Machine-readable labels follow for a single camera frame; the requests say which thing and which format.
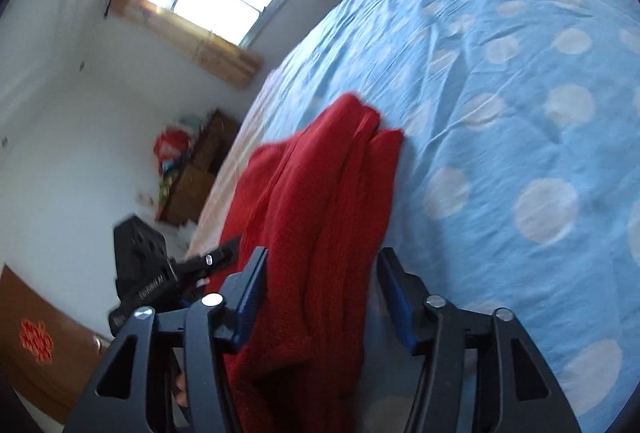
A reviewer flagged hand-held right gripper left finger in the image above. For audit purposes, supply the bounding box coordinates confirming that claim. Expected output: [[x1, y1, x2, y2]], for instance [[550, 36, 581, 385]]
[[62, 246, 270, 433]]

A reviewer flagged green cloth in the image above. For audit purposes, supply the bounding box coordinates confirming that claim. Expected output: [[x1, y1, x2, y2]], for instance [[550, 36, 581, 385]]
[[158, 172, 182, 205]]

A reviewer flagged blue polka dot blanket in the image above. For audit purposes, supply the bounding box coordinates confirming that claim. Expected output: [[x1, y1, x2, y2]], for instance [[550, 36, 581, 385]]
[[250, 0, 640, 433]]

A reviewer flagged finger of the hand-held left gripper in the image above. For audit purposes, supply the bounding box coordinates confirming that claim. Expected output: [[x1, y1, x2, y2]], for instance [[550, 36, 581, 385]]
[[172, 236, 242, 287]]

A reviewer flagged wooden desk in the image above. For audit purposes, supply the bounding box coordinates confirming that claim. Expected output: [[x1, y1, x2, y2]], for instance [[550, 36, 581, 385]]
[[156, 110, 242, 227]]

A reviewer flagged red bag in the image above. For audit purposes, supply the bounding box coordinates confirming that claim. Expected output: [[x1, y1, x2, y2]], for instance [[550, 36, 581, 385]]
[[153, 127, 194, 165]]

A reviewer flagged beige curtain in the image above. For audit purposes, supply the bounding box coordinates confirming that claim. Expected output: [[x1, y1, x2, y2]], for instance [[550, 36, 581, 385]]
[[109, 0, 264, 90]]

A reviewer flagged red knitted sweater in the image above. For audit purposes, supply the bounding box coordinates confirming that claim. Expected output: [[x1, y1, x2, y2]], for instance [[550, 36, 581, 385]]
[[220, 93, 406, 433]]

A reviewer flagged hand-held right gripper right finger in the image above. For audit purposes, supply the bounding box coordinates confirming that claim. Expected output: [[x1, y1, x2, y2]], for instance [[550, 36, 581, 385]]
[[375, 246, 584, 433]]

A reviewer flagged brown wooden door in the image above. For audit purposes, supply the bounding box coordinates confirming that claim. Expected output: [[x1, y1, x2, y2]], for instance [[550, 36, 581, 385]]
[[0, 263, 115, 425]]

